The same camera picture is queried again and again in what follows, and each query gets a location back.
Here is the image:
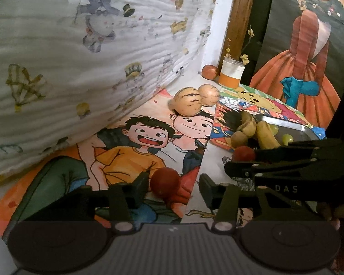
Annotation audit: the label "spotted brown banana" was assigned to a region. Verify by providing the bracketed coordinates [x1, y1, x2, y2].
[236, 110, 257, 137]

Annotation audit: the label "person's right hand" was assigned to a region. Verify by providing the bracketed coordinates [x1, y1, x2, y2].
[318, 202, 342, 231]

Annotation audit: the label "metal tray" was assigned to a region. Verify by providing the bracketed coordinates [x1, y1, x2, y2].
[247, 114, 323, 149]

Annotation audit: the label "glass jar with orange sleeve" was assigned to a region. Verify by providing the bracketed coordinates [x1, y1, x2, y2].
[219, 58, 245, 89]

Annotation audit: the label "brownish apple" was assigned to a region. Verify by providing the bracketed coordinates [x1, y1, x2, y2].
[201, 64, 218, 80]

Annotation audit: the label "colourful patterned drawing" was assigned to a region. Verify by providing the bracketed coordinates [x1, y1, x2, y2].
[209, 97, 326, 153]

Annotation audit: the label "orange dress figure painting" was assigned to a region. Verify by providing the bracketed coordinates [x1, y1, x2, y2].
[248, 0, 344, 130]

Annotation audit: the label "yellow bear drawing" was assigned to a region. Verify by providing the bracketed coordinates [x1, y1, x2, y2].
[218, 84, 313, 127]

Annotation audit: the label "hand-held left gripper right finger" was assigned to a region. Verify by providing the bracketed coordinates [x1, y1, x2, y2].
[199, 173, 319, 233]

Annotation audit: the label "yellow flower sprigs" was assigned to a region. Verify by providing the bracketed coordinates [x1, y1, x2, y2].
[224, 24, 256, 66]

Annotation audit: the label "small yellow-brown round fruit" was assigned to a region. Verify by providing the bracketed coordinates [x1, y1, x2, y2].
[231, 131, 249, 148]

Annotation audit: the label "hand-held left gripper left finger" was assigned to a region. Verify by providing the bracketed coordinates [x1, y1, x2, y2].
[55, 172, 150, 234]

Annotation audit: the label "red round fruit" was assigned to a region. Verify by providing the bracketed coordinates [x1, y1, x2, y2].
[150, 168, 181, 200]
[232, 146, 257, 162]

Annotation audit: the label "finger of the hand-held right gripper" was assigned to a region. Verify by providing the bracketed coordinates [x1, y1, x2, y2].
[224, 160, 344, 182]
[254, 140, 344, 162]

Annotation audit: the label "small striped yellow melon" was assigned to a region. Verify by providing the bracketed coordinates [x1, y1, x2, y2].
[198, 84, 220, 108]

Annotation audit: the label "yellow banana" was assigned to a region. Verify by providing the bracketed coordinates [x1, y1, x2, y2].
[256, 120, 280, 150]

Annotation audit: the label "wooden post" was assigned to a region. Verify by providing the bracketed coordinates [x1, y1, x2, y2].
[218, 0, 259, 78]

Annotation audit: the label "cartoon boys drawing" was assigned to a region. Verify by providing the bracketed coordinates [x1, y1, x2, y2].
[0, 87, 218, 237]

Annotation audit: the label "white printed blanket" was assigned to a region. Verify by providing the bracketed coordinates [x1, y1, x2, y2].
[0, 0, 222, 190]

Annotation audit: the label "large striped yellow melon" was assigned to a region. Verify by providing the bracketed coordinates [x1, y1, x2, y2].
[169, 87, 203, 118]

